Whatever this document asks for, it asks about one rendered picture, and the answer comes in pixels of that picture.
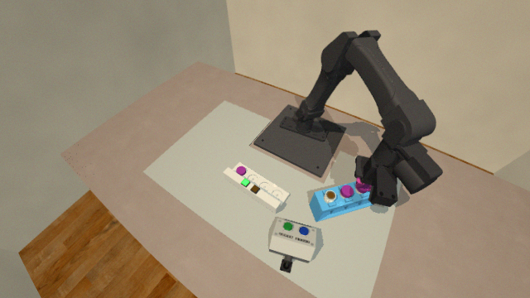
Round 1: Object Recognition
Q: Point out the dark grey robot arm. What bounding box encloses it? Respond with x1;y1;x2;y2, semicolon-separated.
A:
280;30;443;208

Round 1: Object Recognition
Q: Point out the blue rectangular tube holder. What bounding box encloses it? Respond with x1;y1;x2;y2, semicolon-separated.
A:
309;181;373;222

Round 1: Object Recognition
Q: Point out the cream long bar with two dark lamps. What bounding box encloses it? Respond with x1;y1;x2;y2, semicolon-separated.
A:
223;162;289;214

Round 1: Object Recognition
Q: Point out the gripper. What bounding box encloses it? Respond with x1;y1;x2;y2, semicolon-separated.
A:
354;153;394;191

